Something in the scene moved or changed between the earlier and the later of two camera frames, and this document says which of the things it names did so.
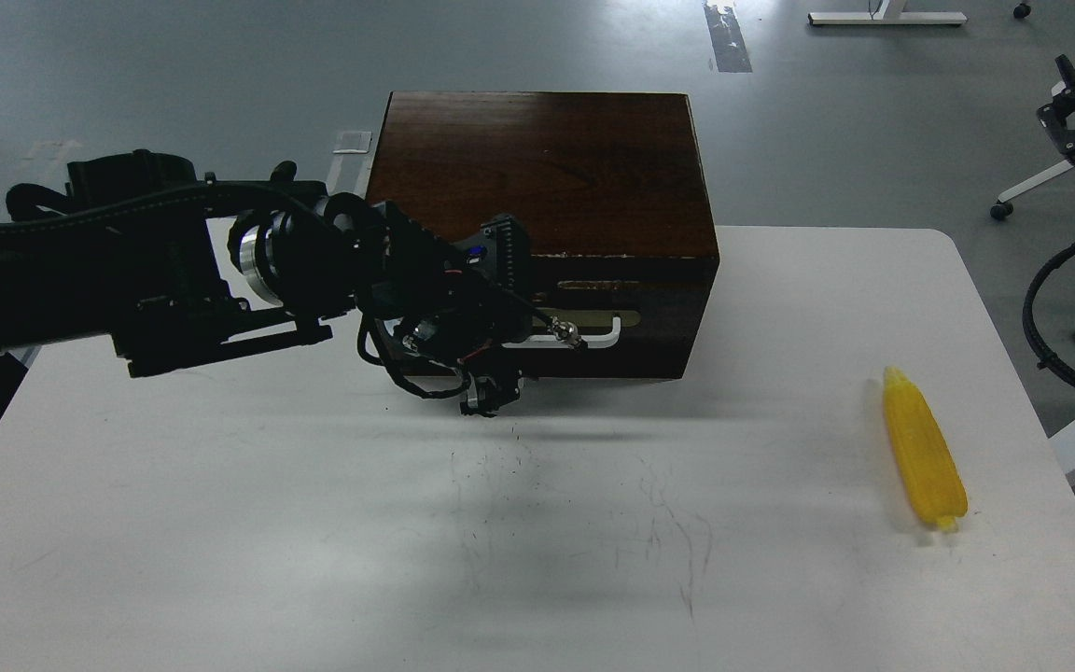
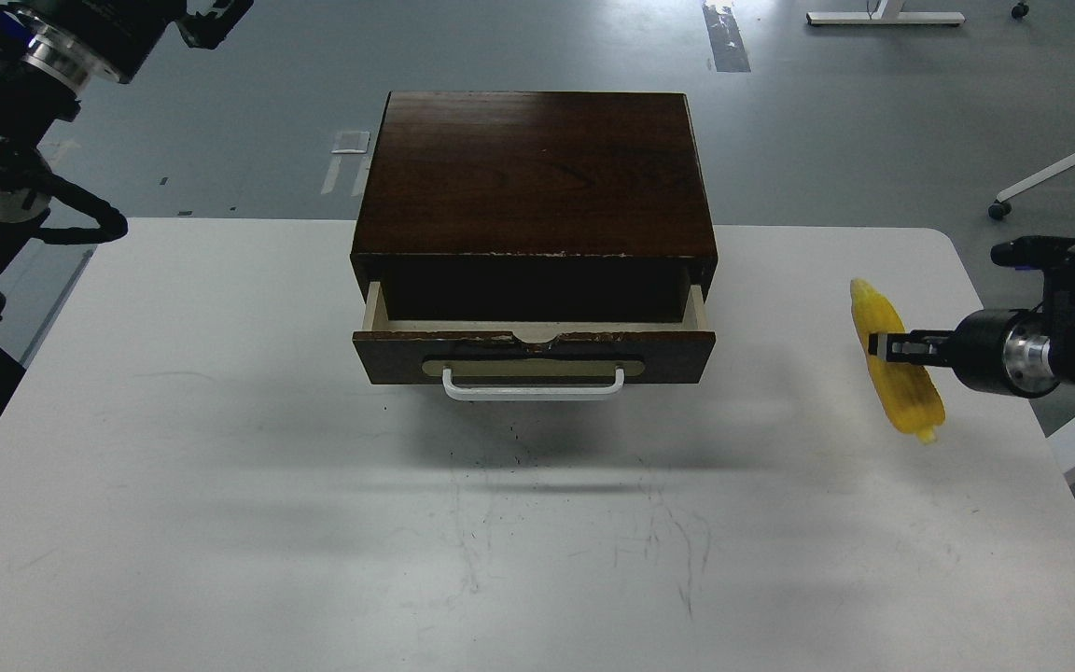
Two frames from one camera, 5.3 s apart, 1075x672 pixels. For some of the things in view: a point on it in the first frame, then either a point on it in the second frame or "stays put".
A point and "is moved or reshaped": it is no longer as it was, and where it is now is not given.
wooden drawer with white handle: (615, 315) is moved or reshaped
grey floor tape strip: (727, 42) stays put
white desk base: (890, 13) stays put
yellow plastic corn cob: (928, 465) → (907, 389)
